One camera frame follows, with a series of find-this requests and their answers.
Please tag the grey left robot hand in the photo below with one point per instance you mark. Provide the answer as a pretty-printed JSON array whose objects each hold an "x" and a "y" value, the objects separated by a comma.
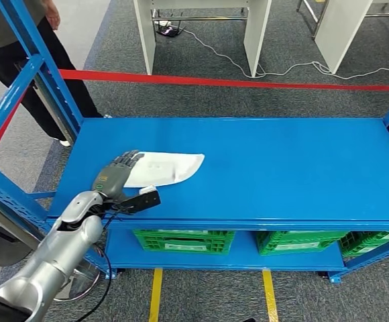
[{"x": 112, "y": 180}]

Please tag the white curved panel part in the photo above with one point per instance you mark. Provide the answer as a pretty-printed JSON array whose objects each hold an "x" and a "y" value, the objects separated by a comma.
[{"x": 168, "y": 169}]

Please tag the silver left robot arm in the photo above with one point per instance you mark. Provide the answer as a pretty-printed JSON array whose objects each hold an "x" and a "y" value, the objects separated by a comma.
[{"x": 54, "y": 258}]

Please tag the blue metal shelf rack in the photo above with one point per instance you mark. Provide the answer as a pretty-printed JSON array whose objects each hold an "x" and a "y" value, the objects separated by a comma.
[{"x": 248, "y": 169}]

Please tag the person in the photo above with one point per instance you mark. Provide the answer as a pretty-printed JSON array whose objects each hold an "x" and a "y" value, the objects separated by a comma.
[{"x": 73, "y": 89}]

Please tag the green plastic crate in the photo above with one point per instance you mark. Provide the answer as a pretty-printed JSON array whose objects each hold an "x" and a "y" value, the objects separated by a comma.
[
  {"x": 368, "y": 243},
  {"x": 295, "y": 243},
  {"x": 184, "y": 242}
]

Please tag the black stanchion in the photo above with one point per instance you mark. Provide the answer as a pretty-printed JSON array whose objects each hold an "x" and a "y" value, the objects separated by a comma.
[{"x": 6, "y": 251}]

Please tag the red barrier belt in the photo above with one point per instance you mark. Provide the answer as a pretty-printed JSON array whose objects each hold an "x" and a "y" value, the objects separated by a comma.
[{"x": 214, "y": 82}]

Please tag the black floor device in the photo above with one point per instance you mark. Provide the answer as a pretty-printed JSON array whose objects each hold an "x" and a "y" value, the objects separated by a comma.
[{"x": 170, "y": 31}]

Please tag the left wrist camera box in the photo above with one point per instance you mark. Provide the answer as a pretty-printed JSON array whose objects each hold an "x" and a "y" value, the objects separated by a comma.
[{"x": 140, "y": 202}]

